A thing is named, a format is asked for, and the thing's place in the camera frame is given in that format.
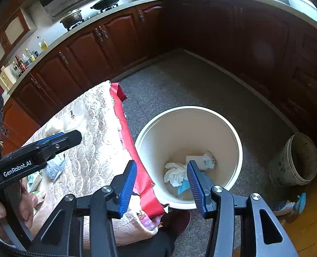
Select small clear plastic wrapper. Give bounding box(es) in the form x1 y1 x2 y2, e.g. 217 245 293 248
45 153 65 182

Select white round trash bin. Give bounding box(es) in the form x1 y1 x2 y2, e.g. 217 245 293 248
135 106 243 209

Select person's left hand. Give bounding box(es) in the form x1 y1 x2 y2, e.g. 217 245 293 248
0 178 38 236

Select blue white spray bottle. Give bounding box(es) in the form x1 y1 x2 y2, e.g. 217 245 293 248
272 193 307 216

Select beige lace tablecloth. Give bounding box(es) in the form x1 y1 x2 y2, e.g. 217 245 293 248
27 81 162 245

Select red sauce bottle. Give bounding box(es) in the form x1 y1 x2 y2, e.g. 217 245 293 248
15 55 26 73

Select dirty grey bucket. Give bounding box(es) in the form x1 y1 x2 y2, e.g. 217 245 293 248
269 133 317 187

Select yellow oil bottle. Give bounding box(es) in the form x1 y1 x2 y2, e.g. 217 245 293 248
37 36 48 51

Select red cloth under tablecloth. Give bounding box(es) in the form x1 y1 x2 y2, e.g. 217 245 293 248
110 83 165 218

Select white crumpled tissue in bin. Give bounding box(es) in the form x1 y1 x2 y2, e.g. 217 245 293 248
163 163 188 187

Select dark cooking pot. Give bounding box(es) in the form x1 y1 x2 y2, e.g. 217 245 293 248
60 9 84 31

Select black wok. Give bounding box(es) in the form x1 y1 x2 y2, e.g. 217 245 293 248
91 0 119 10

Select dark wooden base cabinets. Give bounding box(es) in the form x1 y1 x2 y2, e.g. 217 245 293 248
10 0 317 146

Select white basin on counter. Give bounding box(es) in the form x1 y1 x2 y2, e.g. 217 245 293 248
288 0 317 22

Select upper wall cabinets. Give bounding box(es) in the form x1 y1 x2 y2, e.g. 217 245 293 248
0 8 37 73

